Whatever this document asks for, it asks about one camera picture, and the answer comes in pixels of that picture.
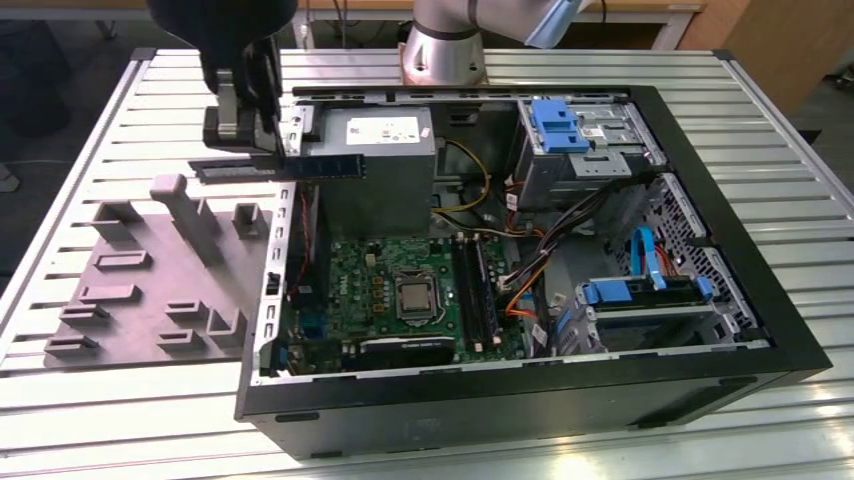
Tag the grey power supply unit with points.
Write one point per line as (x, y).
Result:
(374, 200)

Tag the blue drive bay latch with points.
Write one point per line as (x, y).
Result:
(554, 125)

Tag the metal drive cage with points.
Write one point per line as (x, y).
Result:
(601, 165)

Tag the RAM slot white latches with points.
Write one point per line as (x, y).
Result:
(470, 300)

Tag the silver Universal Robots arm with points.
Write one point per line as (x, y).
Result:
(441, 55)

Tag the silver CPU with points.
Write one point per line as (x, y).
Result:
(417, 299)

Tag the brown wooden cabinet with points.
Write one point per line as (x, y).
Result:
(788, 40)

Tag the metal disk bay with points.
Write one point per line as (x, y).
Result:
(657, 314)

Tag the black RAM slot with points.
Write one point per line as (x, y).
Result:
(462, 300)
(479, 300)

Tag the black open PC case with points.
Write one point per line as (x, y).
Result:
(467, 425)

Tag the white board connector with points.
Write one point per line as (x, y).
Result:
(505, 286)

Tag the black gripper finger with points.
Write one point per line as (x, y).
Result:
(257, 130)

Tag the CPU socket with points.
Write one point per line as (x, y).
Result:
(414, 275)

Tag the blue board connector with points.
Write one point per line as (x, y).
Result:
(311, 325)

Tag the grey parts rack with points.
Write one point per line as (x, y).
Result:
(167, 280)

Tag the white framed desk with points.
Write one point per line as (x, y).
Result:
(670, 30)

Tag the hard disk in blue carrier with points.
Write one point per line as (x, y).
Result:
(604, 292)

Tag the black graphics card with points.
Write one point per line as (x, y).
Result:
(401, 350)

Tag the green motherboard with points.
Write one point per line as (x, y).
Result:
(361, 265)

